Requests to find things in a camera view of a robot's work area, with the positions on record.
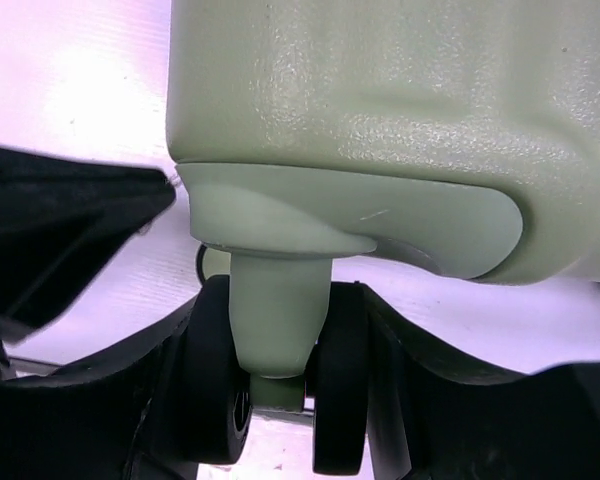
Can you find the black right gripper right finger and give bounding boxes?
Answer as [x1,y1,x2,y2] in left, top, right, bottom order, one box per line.
[354,283,600,479]

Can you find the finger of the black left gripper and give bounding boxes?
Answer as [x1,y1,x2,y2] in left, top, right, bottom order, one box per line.
[0,147,176,342]

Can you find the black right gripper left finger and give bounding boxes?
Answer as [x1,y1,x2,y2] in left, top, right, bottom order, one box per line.
[0,303,198,479]

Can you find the light green hard suitcase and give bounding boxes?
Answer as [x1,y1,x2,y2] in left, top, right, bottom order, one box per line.
[166,1,600,475]

